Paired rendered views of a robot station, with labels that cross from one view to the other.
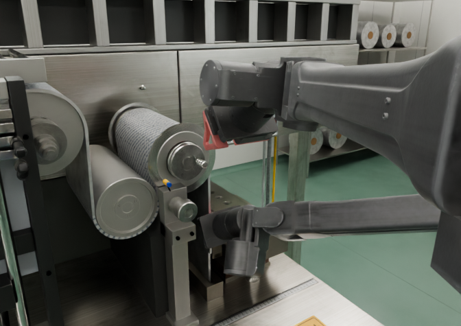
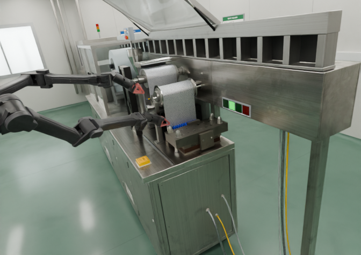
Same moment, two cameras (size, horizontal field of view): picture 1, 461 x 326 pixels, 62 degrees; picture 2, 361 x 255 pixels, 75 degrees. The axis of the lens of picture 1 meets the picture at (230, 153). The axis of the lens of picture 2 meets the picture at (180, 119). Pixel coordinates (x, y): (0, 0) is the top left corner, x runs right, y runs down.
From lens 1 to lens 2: 1.76 m
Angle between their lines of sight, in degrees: 90
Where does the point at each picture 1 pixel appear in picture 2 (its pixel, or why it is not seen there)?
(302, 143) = (314, 145)
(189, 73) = (214, 71)
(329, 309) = (155, 166)
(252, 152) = not seen: outside the picture
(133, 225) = not seen: hidden behind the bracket
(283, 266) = (183, 158)
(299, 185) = (310, 176)
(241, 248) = not seen: hidden behind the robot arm
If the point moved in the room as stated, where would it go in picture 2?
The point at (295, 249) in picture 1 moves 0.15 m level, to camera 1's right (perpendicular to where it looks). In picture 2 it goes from (305, 222) to (317, 244)
